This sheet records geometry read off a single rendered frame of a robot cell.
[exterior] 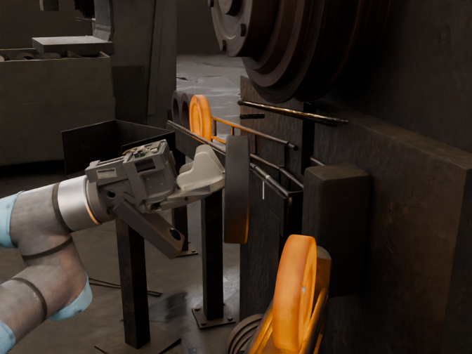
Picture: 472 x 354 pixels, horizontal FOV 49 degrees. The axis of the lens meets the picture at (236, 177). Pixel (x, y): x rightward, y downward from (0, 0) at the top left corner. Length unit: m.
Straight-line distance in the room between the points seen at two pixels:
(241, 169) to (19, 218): 0.32
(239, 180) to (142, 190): 0.14
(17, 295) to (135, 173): 0.22
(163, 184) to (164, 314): 1.28
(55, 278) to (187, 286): 1.38
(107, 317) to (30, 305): 1.25
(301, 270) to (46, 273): 0.36
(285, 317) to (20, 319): 0.33
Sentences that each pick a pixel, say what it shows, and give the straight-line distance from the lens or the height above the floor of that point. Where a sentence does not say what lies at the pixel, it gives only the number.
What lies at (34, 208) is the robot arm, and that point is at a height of 0.81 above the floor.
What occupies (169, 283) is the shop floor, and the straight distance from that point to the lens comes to 2.16.
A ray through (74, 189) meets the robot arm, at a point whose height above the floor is 0.84.
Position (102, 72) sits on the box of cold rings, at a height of 0.65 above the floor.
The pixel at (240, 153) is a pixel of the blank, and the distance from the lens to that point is 0.69.
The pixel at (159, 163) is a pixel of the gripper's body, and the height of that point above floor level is 0.88.
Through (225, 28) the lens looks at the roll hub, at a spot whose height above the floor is 1.03.
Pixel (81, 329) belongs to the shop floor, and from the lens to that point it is 1.96.
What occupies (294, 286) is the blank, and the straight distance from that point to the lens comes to 0.66.
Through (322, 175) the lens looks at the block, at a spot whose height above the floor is 0.80.
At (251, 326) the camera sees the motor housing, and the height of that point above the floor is 0.53.
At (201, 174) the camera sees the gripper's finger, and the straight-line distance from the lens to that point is 0.72.
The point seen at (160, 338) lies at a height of 0.01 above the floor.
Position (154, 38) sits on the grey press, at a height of 0.81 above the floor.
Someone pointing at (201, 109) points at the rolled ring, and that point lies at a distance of 1.75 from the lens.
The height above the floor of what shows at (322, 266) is 0.71.
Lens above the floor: 1.09
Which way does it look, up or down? 19 degrees down
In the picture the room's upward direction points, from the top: straight up
